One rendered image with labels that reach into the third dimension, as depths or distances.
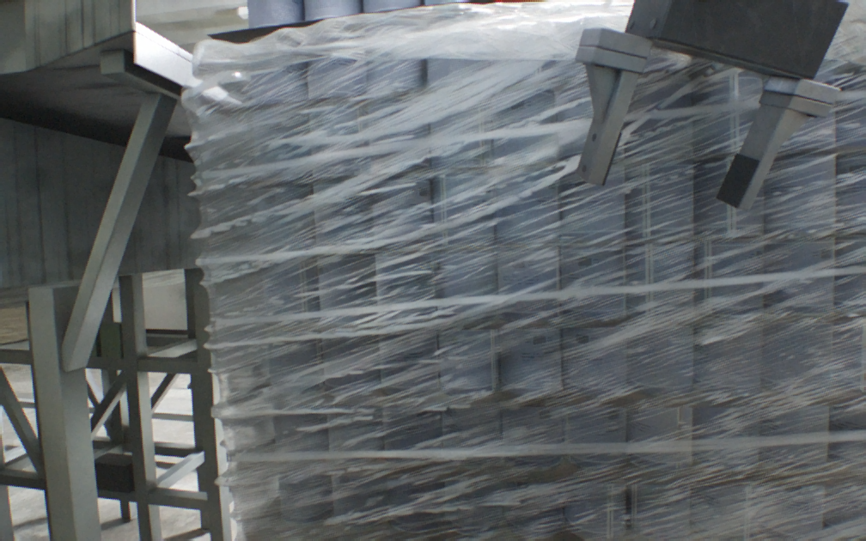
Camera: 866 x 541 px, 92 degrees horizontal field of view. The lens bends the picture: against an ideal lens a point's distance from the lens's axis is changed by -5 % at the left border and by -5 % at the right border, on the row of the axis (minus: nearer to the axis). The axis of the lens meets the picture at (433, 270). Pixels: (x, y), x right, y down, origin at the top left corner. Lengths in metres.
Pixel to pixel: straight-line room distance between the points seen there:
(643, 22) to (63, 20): 0.57
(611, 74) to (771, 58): 0.11
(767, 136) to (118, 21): 0.59
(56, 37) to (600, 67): 0.57
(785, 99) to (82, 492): 0.91
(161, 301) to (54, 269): 3.33
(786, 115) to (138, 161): 0.66
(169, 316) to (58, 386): 3.38
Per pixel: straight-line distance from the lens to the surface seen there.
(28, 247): 0.81
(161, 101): 0.64
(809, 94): 0.44
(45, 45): 0.69
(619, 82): 0.35
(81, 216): 0.86
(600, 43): 0.34
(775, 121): 0.43
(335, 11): 0.55
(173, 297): 4.07
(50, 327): 0.75
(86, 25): 0.62
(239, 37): 0.58
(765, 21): 0.39
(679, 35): 0.35
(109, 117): 0.90
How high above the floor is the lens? 0.87
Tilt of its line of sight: 4 degrees down
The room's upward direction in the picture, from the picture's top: straight up
